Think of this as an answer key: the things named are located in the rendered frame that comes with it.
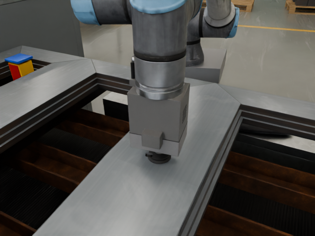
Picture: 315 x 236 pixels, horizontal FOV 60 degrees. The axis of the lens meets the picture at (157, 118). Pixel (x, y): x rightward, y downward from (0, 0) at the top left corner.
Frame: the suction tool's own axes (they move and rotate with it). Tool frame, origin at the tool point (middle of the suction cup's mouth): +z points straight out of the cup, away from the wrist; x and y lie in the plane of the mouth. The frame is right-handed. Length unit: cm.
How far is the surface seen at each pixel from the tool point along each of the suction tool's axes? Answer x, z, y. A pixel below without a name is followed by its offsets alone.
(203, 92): 29.8, 0.1, 3.1
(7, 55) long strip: 37, 0, -69
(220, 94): 29.8, 0.1, 7.6
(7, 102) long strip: 9.3, 0.0, -43.2
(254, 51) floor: 334, 87, 26
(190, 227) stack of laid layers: -10.6, 2.0, 8.2
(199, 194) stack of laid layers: -4.3, 1.4, 8.5
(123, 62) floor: 246, 87, -122
